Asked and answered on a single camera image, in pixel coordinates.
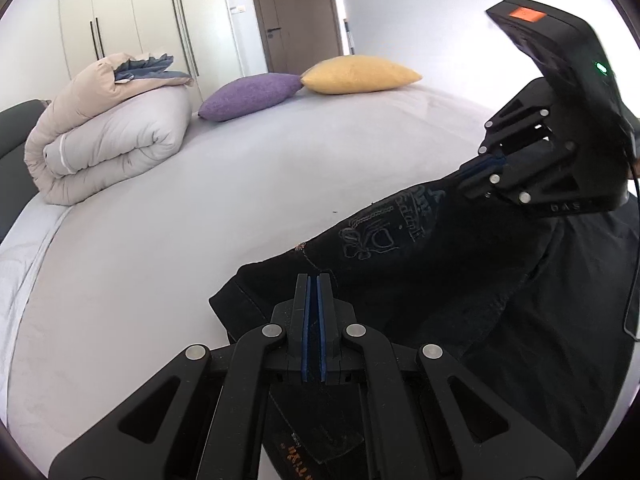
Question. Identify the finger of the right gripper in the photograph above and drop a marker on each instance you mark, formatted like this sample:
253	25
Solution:
479	169

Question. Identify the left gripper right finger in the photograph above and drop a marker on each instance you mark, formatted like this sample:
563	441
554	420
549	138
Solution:
423	414

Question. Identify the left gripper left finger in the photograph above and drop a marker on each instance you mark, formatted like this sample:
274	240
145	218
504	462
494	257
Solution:
201	415

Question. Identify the black denim pants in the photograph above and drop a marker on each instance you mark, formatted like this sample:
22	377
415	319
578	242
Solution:
542	310

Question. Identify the white bed mattress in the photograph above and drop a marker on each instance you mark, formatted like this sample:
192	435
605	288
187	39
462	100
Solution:
125	283

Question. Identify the yellow pillow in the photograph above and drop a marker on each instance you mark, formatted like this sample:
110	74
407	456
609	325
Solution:
350	74

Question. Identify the white pillow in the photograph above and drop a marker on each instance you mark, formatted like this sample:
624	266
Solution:
22	253

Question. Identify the purple pillow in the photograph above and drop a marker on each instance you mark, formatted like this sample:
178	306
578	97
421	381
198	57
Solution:
248	95

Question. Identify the brown door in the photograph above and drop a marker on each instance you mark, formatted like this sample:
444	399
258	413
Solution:
296	34

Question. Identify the dark grey headboard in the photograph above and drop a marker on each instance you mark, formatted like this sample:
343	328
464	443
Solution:
16	186

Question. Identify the folded beige duvet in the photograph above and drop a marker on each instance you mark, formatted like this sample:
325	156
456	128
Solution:
118	118

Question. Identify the cream wardrobe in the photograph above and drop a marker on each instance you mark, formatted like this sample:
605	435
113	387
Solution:
213	41

